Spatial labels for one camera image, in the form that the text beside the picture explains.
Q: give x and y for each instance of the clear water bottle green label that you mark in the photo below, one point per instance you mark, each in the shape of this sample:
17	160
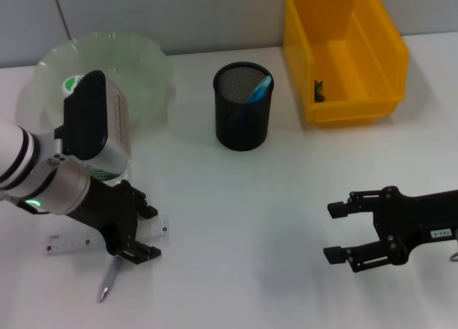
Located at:
69	86

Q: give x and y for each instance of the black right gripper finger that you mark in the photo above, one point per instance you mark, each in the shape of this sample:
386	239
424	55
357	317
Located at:
354	204
358	257

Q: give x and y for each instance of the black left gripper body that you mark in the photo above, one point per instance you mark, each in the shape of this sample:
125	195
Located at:
107	214

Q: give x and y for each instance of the blue capped scissors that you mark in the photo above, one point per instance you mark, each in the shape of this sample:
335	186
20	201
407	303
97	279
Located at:
261	91

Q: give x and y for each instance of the black mesh pen holder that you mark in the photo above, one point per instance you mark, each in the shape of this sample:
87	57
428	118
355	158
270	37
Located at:
241	132

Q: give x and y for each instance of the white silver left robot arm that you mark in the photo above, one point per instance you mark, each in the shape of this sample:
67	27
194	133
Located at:
35	179

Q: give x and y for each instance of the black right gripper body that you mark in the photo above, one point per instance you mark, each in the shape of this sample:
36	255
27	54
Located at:
411	218

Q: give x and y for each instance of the yellow plastic bin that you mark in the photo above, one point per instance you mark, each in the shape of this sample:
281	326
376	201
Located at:
343	57

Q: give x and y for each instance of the translucent green fruit plate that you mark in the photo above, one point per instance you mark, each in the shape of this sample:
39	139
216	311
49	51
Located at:
143	78

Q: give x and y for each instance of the green plastic wrapper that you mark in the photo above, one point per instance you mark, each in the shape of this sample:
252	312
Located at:
319	93

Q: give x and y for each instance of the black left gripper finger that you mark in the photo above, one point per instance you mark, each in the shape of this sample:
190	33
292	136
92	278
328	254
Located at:
146	209
143	254

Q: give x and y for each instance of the grey silver ballpoint pen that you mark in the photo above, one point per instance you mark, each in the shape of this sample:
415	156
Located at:
110	275

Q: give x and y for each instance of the clear plastic ruler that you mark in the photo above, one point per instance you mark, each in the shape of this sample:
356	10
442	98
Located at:
71	243

